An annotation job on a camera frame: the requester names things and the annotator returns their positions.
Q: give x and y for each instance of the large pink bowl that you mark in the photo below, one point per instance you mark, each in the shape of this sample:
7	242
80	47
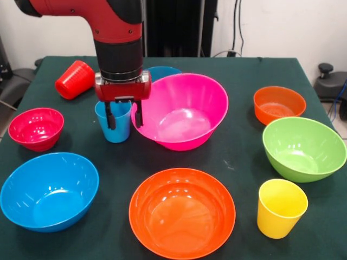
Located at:
187	116

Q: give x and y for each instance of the large blue bowl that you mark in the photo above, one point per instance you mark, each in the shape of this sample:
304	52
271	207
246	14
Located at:
48	195

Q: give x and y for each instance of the blue cup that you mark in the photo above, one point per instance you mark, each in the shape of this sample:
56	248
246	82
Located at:
120	130

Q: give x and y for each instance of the small blue bowl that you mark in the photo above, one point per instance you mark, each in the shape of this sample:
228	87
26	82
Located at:
162	71

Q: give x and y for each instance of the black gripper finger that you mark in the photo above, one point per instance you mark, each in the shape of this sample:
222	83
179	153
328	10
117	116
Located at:
139	115
110	116

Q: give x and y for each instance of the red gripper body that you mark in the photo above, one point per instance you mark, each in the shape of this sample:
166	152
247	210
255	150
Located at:
122	90

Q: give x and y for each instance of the green bowl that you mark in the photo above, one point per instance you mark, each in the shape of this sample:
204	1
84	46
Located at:
301	151

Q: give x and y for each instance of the red cup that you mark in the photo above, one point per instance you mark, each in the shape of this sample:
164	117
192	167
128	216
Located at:
74	80

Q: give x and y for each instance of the small crimson bowl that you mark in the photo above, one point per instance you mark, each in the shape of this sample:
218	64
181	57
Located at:
35	130

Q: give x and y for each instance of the yellow cup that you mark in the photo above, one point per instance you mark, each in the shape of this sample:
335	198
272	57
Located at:
276	216

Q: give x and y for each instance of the dark green tablecloth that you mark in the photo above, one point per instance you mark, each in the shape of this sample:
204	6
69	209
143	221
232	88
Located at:
122	162

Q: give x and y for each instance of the black pedestal leg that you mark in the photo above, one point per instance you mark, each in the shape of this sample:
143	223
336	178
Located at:
16	81
329	86

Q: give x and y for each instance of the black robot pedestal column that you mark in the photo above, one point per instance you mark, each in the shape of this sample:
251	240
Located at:
176	27

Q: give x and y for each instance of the large orange bowl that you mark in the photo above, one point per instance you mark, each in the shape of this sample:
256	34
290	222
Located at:
181	216

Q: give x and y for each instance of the small orange bowl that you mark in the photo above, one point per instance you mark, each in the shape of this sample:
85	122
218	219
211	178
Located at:
276	103

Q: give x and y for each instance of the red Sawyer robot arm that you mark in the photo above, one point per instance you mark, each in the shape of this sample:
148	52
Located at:
119	40

